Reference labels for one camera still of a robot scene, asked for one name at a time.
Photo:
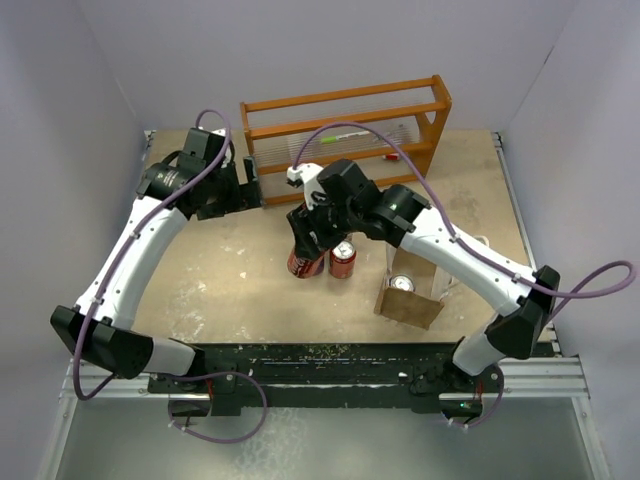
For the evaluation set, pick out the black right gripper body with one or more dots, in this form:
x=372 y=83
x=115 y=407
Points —
x=330 y=223

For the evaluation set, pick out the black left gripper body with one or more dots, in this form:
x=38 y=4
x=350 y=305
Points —
x=225 y=193

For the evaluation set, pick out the red soda can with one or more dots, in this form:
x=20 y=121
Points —
x=304 y=268
x=342 y=260

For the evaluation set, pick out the purple soda can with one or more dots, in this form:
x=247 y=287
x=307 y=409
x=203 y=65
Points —
x=402 y=282

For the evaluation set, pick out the brown canvas tote bag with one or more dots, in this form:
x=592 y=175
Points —
x=440 y=302

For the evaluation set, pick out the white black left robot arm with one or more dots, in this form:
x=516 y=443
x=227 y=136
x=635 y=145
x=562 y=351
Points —
x=198 y=181

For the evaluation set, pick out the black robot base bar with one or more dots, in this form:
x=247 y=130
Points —
x=419 y=377

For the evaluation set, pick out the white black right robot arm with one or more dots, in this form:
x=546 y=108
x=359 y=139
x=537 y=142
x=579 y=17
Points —
x=404 y=219

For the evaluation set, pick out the green white marker pen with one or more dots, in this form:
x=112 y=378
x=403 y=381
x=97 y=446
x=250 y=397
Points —
x=327 y=140

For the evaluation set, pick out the orange wooden shelf rack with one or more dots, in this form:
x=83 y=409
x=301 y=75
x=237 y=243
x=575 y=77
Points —
x=279 y=131

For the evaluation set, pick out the grey metal clips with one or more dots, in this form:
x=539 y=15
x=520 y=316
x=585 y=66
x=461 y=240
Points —
x=398 y=134

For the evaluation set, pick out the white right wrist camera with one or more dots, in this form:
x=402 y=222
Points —
x=306 y=177

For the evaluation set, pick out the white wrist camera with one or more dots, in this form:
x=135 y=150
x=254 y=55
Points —
x=306 y=177
x=229 y=156

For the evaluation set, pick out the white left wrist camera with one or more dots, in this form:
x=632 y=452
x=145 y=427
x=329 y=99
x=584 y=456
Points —
x=229 y=156

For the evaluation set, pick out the aluminium front frame rail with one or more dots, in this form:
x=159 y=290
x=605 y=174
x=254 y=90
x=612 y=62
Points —
x=537 y=377

